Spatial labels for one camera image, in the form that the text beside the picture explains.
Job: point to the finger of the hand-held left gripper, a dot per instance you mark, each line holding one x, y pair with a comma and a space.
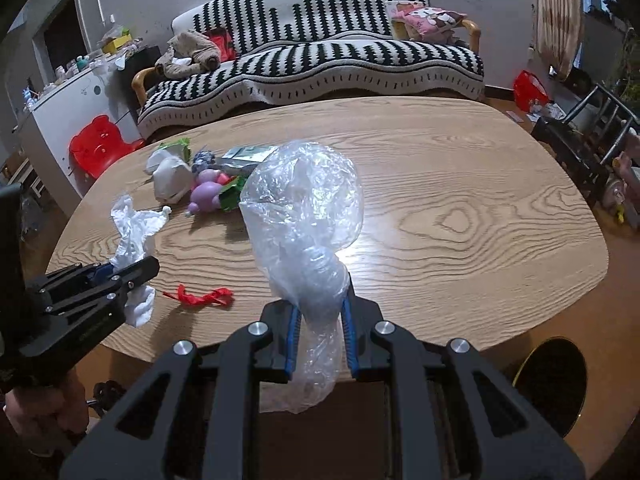
104, 272
140, 270

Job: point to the white tissue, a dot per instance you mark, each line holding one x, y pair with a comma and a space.
132, 230

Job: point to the silver green packet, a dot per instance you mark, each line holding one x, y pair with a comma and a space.
245, 155

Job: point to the red plastic stool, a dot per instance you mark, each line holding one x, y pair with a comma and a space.
100, 145

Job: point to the green white packet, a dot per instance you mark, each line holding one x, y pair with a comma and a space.
175, 149

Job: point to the white crumpled paper bag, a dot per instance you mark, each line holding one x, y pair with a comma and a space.
172, 180

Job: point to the blue-grey wrapper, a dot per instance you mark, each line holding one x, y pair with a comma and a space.
202, 160

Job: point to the yellow box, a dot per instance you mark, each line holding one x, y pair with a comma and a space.
116, 42

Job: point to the red plastic bag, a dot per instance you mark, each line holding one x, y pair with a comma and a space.
530, 90

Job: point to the black white striped sofa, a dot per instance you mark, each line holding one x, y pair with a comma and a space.
325, 60

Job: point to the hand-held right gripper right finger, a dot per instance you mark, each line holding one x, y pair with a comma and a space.
350, 345

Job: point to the pink printed cushion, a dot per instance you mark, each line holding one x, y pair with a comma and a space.
430, 20

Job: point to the black trash bin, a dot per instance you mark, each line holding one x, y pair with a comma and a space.
550, 385

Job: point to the green snack wrapper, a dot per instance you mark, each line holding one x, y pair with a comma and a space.
231, 197

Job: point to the black metal chair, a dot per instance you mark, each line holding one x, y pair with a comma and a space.
565, 140

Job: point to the pink toy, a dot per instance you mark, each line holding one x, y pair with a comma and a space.
617, 192

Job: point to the beige curtain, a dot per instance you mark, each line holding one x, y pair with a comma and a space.
560, 20

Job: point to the brown plush toy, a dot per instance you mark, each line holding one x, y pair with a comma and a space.
190, 50

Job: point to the clear plastic bag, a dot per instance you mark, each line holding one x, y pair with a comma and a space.
300, 210

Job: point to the clutter of small bottles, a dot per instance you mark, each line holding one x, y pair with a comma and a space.
75, 66

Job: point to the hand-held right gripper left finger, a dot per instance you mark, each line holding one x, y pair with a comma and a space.
292, 345

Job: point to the person's left hand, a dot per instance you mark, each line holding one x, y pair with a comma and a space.
50, 410

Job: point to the red cloth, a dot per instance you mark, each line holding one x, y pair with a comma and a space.
225, 47

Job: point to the red plastic strip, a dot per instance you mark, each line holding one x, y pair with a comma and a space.
200, 299

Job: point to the purple toy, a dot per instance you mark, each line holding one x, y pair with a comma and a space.
207, 195

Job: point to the white cabinet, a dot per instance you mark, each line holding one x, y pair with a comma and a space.
65, 105

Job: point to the green houseplant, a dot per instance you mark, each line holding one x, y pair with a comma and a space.
627, 65

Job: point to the black side table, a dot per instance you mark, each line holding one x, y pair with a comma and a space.
140, 60

